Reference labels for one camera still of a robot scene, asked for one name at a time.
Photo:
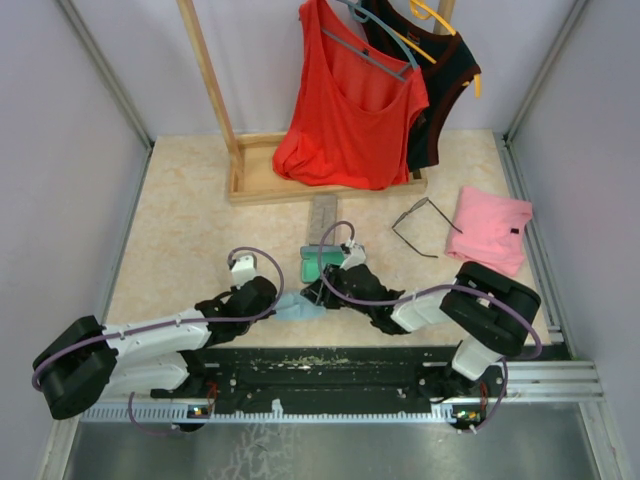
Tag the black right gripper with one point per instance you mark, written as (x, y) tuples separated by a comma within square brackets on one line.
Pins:
[(319, 295)]

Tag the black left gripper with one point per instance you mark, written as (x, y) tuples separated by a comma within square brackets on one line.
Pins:
[(266, 316)]

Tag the light blue cleaning cloth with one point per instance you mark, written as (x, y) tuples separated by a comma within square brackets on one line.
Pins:
[(292, 306)]

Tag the blue-grey glasses case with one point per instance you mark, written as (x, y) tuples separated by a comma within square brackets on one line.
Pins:
[(314, 259)]

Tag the grey glasses case green lining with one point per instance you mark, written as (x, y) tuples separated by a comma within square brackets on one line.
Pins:
[(323, 214)]

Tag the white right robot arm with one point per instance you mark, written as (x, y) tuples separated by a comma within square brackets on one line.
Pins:
[(495, 311)]

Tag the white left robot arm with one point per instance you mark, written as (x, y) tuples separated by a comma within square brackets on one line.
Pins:
[(89, 361)]

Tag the wooden clothes rack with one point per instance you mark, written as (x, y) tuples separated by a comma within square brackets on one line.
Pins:
[(252, 180)]

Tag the folded pink t-shirt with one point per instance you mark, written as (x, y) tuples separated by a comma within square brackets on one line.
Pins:
[(489, 229)]

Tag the red tank top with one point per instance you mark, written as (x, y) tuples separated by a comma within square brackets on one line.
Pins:
[(353, 112)]

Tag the black maroon-trimmed tank top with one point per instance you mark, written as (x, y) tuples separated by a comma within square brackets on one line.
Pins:
[(447, 66)]

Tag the grey clothes hanger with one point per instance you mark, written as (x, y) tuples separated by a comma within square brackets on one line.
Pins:
[(380, 46)]

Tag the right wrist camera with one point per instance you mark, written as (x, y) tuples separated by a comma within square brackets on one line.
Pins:
[(354, 255)]

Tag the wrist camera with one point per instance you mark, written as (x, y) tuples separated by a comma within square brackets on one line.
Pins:
[(243, 269), (354, 255)]

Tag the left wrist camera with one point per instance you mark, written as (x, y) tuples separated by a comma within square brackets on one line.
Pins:
[(243, 269)]

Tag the thin metal frame sunglasses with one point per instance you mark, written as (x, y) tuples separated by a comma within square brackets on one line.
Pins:
[(408, 227)]

